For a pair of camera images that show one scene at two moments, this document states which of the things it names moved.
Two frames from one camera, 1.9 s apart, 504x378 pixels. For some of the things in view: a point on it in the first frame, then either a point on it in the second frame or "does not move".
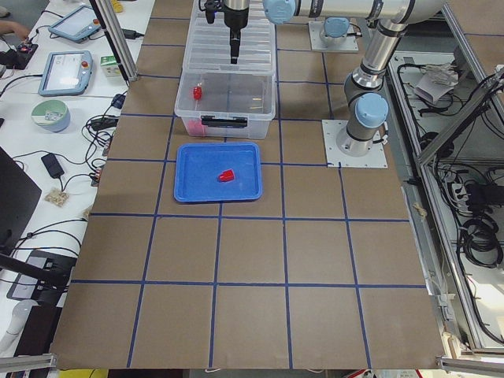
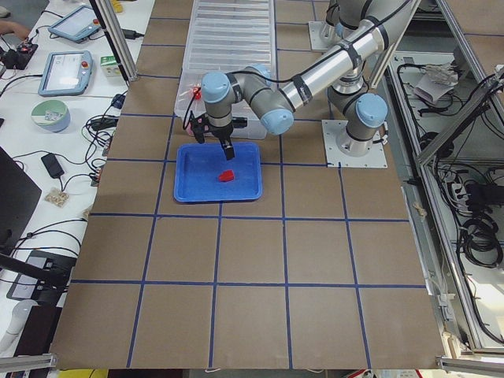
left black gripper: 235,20 → 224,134
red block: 227,175 does not move
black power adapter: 53,166 does not move
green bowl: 52,114 does not move
